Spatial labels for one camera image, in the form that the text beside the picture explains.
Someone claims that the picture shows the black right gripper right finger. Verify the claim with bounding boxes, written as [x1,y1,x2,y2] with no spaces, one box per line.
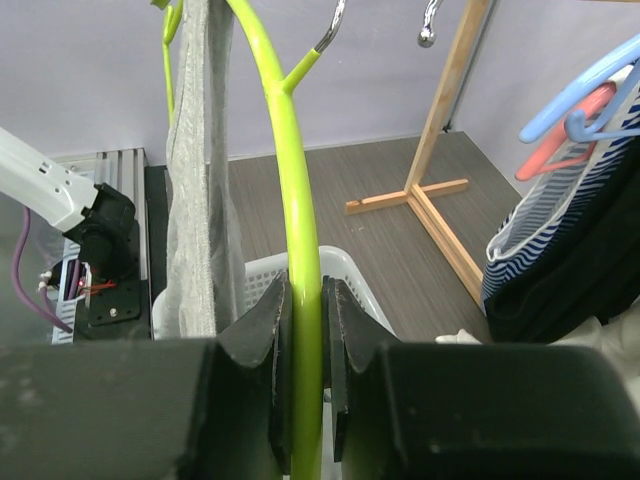
[322,277,639,479]

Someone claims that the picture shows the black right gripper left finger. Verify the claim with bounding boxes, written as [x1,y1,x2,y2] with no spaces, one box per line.
[1,274,293,479]

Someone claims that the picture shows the grey tank top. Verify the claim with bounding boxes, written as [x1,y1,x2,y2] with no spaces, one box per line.
[153,1,246,338]

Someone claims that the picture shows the lime green hanger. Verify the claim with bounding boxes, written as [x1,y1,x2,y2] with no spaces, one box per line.
[159,1,345,479]

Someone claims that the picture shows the yellow plastic hanger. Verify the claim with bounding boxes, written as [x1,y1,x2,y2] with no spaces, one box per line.
[417,0,443,48]

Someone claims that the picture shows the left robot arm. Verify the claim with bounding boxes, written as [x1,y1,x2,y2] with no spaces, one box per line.
[1,130,138,281]

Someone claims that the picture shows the white tank top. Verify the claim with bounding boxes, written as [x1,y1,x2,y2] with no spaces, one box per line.
[434,299,640,381]

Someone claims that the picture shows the black tank top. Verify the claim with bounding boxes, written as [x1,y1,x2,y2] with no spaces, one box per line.
[485,140,639,343]

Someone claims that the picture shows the blue striped tank top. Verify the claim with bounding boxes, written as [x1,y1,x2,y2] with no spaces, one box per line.
[481,66,639,309]

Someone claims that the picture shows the pink hanger with striped top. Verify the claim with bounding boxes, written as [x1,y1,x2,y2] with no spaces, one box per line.
[515,81,617,182]

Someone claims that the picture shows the light blue hanger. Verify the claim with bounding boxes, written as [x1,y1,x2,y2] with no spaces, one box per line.
[519,35,639,144]

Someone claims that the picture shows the white plastic laundry basket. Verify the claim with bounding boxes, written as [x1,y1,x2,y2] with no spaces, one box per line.
[151,246,395,339]

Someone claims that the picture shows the wooden clothes rack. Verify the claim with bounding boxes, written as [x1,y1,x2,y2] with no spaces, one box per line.
[344,1,497,305]

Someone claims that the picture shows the white slotted cable duct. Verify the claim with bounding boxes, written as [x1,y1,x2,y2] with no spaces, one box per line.
[49,240,90,328]

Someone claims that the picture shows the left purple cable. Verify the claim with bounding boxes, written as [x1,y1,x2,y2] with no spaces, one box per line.
[10,207,94,335]

